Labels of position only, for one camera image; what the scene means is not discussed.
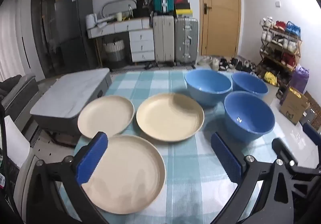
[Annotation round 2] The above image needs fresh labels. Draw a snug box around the brown patterned doormat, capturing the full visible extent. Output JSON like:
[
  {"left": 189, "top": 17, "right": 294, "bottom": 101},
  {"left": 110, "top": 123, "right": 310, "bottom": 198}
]
[{"left": 300, "top": 91, "right": 321, "bottom": 129}]

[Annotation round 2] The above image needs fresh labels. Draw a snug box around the white sheet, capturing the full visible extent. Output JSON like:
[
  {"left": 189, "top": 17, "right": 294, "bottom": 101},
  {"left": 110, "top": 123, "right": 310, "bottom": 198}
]
[{"left": 4, "top": 115, "right": 30, "bottom": 170}]

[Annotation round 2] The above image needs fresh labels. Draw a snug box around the yellow and black box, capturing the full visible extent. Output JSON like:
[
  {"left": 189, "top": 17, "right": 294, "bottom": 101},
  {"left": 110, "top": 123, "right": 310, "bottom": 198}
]
[{"left": 175, "top": 9, "right": 193, "bottom": 18}]

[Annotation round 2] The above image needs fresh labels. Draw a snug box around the wooden door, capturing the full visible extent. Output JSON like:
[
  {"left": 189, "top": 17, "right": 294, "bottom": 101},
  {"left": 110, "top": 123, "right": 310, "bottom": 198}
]
[{"left": 198, "top": 0, "right": 242, "bottom": 57}]

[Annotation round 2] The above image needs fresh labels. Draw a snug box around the cardboard box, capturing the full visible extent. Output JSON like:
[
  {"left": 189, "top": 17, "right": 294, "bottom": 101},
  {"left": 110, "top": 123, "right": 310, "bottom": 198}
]
[{"left": 279, "top": 86, "right": 311, "bottom": 125}]

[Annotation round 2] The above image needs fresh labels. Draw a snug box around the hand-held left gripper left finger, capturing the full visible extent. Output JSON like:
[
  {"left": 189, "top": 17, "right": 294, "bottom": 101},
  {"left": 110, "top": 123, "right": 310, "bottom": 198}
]
[{"left": 25, "top": 132, "right": 111, "bottom": 224}]

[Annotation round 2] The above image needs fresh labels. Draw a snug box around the purple plastic bag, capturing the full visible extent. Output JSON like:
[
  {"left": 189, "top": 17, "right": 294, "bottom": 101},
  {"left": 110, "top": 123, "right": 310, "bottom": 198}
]
[{"left": 279, "top": 65, "right": 309, "bottom": 105}]

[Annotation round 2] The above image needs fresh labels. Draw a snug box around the silver suitcase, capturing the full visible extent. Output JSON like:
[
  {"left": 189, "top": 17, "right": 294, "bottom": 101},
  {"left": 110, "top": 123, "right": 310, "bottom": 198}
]
[{"left": 174, "top": 17, "right": 199, "bottom": 67}]

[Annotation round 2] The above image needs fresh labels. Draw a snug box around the grey fridge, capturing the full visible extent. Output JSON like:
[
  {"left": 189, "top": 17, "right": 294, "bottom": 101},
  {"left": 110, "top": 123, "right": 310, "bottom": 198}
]
[{"left": 55, "top": 0, "right": 98, "bottom": 69}]

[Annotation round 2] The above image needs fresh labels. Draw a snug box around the beige suitcase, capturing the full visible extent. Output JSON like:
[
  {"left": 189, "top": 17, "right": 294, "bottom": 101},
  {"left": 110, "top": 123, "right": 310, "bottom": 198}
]
[{"left": 152, "top": 15, "right": 175, "bottom": 66}]

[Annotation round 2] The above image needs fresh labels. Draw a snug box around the grey sofa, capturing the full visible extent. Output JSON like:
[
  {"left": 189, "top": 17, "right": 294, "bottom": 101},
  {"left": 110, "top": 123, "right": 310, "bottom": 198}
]
[{"left": 0, "top": 75, "right": 39, "bottom": 129}]

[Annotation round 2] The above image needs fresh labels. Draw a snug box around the white desk appliance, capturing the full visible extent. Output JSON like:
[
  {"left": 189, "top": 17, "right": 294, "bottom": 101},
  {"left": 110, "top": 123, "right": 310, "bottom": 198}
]
[{"left": 86, "top": 13, "right": 118, "bottom": 30}]

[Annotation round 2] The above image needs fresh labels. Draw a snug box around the pile of loose shoes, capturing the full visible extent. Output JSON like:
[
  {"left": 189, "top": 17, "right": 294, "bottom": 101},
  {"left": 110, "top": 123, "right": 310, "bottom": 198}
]
[{"left": 199, "top": 55, "right": 259, "bottom": 74}]

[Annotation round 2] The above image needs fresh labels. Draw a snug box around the grey marble coffee table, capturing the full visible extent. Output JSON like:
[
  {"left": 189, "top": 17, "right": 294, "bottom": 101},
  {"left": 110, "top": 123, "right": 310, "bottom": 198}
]
[{"left": 29, "top": 68, "right": 112, "bottom": 147}]

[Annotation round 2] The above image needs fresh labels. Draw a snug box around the blue bowl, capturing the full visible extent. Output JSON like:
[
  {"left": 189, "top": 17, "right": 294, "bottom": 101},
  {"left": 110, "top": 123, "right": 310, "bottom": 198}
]
[
  {"left": 231, "top": 72, "right": 269, "bottom": 100},
  {"left": 224, "top": 91, "right": 275, "bottom": 143},
  {"left": 185, "top": 70, "right": 232, "bottom": 107}
]

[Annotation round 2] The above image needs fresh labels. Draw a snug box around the woven basket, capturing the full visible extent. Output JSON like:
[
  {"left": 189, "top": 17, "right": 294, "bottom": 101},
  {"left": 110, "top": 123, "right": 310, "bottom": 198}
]
[{"left": 103, "top": 40, "right": 126, "bottom": 69}]

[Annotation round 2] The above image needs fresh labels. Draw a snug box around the patterned rug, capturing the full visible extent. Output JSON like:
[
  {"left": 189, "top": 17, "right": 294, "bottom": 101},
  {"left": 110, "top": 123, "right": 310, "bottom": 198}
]
[{"left": 30, "top": 124, "right": 81, "bottom": 157}]

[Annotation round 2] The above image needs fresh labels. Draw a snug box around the yellow plastic bag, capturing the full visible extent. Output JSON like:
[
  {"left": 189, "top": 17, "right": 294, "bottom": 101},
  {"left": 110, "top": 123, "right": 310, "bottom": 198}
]
[{"left": 263, "top": 71, "right": 277, "bottom": 86}]

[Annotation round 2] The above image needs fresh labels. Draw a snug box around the white curtain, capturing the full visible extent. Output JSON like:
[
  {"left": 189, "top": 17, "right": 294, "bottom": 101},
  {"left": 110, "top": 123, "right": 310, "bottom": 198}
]
[{"left": 0, "top": 0, "right": 38, "bottom": 82}]

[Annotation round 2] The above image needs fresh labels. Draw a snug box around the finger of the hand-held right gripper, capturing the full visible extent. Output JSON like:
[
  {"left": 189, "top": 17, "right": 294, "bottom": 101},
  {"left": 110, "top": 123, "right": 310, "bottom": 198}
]
[
  {"left": 272, "top": 138, "right": 321, "bottom": 184},
  {"left": 303, "top": 123, "right": 321, "bottom": 142}
]

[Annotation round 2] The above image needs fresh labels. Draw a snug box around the wooden shoe rack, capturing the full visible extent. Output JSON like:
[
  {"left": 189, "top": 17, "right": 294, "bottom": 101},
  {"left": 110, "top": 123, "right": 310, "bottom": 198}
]
[{"left": 259, "top": 17, "right": 303, "bottom": 86}]

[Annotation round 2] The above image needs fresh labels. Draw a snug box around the black bag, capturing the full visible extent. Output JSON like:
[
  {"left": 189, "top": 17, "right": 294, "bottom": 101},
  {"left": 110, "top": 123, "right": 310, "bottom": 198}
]
[{"left": 133, "top": 0, "right": 151, "bottom": 17}]

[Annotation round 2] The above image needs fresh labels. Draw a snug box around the oval mirror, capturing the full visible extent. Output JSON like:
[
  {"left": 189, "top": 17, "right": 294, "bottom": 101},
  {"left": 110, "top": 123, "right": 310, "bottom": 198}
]
[{"left": 101, "top": 0, "right": 138, "bottom": 20}]

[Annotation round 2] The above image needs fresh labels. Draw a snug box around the teal checked tablecloth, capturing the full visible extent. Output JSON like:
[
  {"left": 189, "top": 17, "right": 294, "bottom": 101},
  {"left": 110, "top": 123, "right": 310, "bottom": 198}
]
[{"left": 59, "top": 70, "right": 284, "bottom": 224}]

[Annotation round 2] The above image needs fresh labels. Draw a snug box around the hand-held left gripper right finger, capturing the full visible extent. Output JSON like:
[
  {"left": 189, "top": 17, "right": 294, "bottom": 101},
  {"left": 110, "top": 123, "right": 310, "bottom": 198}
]
[{"left": 211, "top": 132, "right": 300, "bottom": 224}]

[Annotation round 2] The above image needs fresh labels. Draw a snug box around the white desk with drawers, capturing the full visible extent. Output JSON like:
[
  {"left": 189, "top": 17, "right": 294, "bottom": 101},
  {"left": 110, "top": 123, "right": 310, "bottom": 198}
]
[{"left": 87, "top": 18, "right": 155, "bottom": 66}]

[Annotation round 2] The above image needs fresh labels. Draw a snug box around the beige round plate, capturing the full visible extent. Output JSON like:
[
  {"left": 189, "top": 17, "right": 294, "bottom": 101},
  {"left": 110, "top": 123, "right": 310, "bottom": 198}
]
[
  {"left": 77, "top": 96, "right": 135, "bottom": 139},
  {"left": 80, "top": 135, "right": 166, "bottom": 214},
  {"left": 136, "top": 93, "right": 205, "bottom": 142}
]

